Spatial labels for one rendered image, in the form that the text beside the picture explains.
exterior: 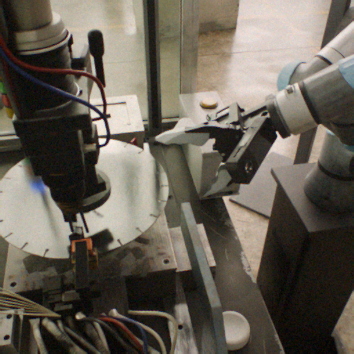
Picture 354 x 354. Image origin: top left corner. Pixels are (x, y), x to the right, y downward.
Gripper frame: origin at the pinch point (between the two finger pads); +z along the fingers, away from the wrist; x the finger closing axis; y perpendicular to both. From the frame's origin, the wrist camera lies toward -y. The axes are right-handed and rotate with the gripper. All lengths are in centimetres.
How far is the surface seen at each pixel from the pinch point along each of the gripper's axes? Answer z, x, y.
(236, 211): 37, -96, 92
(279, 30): -4, -123, 336
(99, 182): 9.3, 8.7, -6.0
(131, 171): 11.4, 0.9, 6.4
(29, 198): 26.0, 10.7, -2.8
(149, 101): 16.3, -3.9, 45.3
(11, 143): 56, 9, 37
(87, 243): 12.8, 4.9, -14.7
